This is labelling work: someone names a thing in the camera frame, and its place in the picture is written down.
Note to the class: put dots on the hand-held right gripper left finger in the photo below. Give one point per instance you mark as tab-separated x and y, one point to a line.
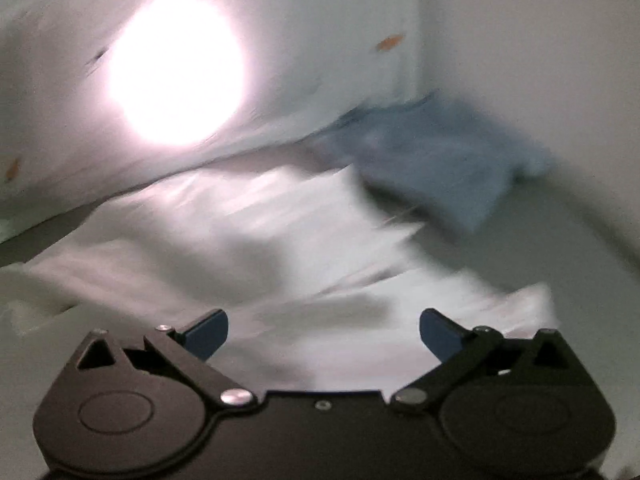
206	334

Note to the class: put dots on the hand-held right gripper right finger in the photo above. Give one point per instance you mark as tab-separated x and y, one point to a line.
440	334

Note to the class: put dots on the white garment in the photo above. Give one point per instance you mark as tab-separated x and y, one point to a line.
250	240

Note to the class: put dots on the blue folded garment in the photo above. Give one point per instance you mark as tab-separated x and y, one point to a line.
440	160

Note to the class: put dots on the white printed cloth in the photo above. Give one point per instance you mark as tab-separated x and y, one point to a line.
310	30

